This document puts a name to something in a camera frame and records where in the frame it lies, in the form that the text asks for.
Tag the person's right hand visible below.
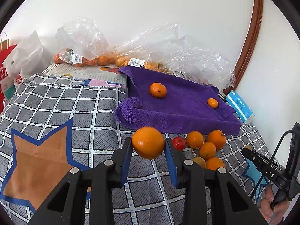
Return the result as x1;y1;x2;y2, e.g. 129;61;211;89
259;183;291;225

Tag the large dimpled orange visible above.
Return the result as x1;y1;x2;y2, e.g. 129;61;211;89
149;82;167;99

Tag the clear bag of tangerines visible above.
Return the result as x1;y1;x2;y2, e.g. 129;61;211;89
115;23;184;75

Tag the blue tissue pack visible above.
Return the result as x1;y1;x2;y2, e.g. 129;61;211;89
225;90;255;125

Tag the grey checked tablecloth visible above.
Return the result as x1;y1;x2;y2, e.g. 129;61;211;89
0;73;273;225

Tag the red paper shopping bag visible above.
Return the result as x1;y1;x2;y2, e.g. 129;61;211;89
0;31;16;112

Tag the black cable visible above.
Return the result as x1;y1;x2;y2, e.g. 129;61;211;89
249;129;296;200

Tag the brown wooden door frame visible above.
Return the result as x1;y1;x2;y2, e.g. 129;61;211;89
223;0;264;95

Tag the purple towel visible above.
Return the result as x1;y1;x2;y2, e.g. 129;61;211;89
114;66;241;135

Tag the small orange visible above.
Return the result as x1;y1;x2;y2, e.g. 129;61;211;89
199;142;217;161

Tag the small yellow-green fruit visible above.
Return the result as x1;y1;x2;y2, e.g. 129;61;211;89
192;157;206;169

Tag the orange mandarin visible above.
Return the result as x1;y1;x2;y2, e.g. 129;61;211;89
206;157;225;171

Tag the round orange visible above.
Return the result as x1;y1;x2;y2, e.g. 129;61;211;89
186;131;204;149

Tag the smooth orange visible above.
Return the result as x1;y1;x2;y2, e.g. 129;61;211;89
132;127;165;160

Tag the white plastic bag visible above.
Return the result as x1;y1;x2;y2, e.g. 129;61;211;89
3;31;50;79

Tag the small red apple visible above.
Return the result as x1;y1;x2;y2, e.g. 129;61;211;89
172;137;186;151

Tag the small tangerine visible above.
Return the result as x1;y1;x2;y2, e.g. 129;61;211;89
207;98;219;109

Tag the orange with leaf stem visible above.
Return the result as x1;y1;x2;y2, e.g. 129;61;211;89
206;130;226;150

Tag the clear bag of grapes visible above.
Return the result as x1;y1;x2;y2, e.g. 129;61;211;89
163;47;236;91

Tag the clear bag of oranges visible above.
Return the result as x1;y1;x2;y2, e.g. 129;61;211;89
53;17;116;67

